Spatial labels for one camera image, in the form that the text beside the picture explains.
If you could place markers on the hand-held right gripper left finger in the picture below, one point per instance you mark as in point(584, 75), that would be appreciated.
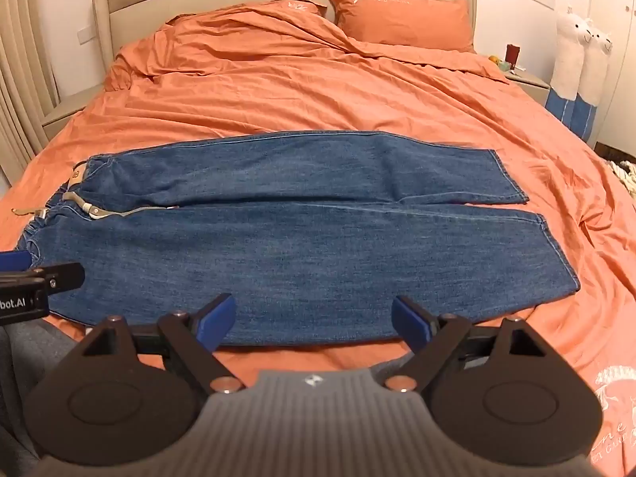
point(220, 320)

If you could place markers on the orange duvet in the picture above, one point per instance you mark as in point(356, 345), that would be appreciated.
point(278, 89)

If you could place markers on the orange pillow with white print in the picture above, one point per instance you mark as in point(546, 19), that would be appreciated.
point(402, 15)
point(300, 8)

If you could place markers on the person's grey clothing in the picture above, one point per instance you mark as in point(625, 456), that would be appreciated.
point(30, 372)

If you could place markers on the dark red cup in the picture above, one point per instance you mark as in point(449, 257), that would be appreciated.
point(512, 53)

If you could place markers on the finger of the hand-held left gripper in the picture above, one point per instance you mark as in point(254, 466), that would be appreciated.
point(54, 276)

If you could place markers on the white alpaca plush toy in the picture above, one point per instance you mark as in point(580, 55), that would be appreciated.
point(594, 74)
point(566, 59)

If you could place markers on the blue denim pants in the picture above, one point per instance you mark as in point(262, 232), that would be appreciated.
point(308, 238)

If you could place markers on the beige nightstand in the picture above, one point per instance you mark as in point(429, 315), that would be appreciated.
point(74, 104)
point(529, 84)

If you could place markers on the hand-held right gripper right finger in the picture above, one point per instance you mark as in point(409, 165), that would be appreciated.
point(408, 320)

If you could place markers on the small green and orange toy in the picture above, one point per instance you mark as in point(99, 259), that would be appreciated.
point(499, 62)

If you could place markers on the beige curtain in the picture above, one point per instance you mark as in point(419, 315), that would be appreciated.
point(22, 69)

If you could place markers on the white wall socket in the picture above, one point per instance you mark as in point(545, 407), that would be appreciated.
point(86, 36)

